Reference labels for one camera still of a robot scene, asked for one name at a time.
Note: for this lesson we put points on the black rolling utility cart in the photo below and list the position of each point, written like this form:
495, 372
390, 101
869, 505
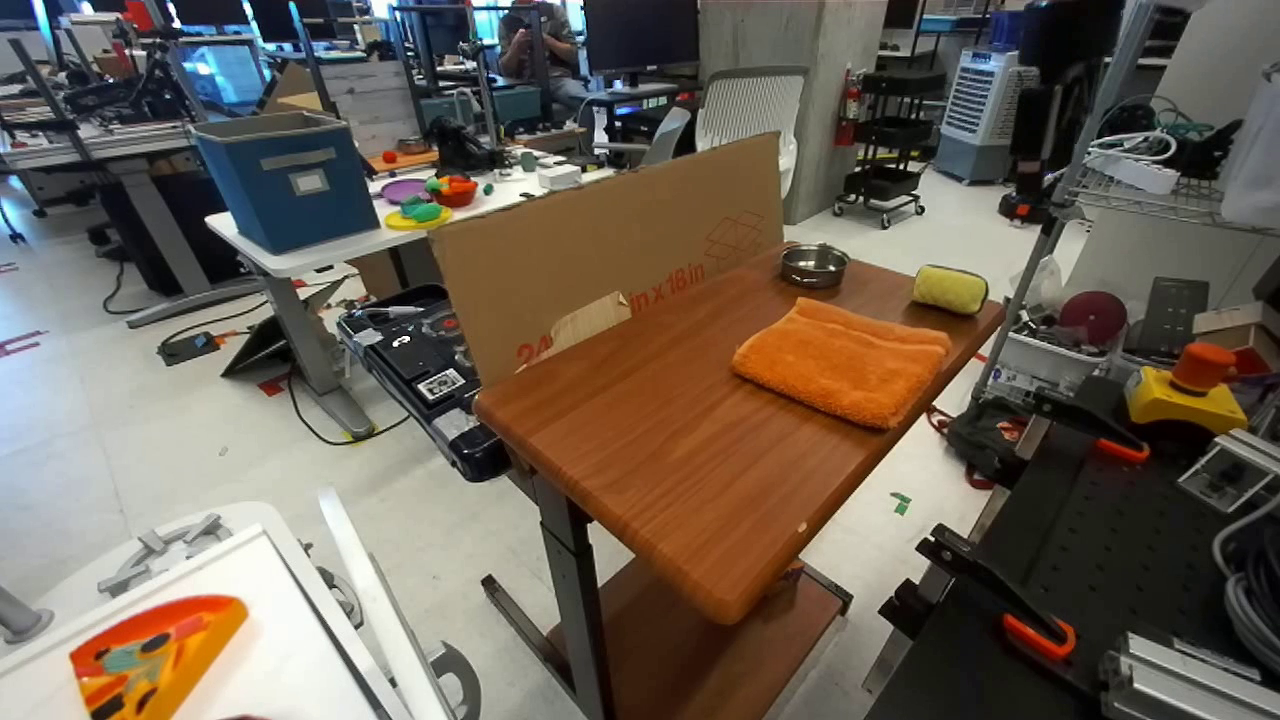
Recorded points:
880, 143

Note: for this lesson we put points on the small metal pot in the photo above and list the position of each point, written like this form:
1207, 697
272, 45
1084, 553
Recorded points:
813, 264

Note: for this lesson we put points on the black perforated breadboard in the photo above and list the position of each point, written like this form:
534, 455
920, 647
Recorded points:
1081, 574

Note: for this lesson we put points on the yellow emergency stop button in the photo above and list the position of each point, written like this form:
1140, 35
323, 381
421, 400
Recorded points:
1190, 386

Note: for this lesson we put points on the seated person in background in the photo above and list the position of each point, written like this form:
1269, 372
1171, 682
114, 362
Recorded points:
539, 50

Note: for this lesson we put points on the white office chair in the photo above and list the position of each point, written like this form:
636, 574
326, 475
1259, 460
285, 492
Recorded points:
750, 117

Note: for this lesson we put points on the orange patterned plastic piece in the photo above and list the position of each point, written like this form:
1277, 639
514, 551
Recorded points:
151, 657

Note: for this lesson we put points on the white air cooler unit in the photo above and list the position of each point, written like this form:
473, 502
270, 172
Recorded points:
979, 114

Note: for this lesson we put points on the red fire extinguisher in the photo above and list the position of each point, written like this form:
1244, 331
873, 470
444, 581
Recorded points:
849, 110

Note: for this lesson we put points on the white height-adjustable desk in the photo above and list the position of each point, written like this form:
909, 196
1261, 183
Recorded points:
313, 287

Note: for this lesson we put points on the wooden table with metal legs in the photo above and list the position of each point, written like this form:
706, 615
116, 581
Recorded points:
706, 442

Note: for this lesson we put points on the colourful toy dishes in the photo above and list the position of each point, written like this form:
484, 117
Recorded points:
427, 202

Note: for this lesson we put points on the yellow green sponge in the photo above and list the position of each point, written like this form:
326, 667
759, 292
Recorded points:
951, 288

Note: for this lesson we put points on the brown cardboard panel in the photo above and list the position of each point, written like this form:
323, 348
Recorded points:
602, 264

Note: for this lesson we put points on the black equipment case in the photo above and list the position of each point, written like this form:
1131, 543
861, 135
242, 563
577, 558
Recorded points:
427, 372

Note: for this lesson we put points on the blue storage bin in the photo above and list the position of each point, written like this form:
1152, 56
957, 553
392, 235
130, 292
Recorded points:
289, 183

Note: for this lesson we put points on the red round disc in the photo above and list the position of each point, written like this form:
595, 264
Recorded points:
1094, 318

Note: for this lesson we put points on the orange folded towel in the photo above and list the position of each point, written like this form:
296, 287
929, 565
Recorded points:
847, 362

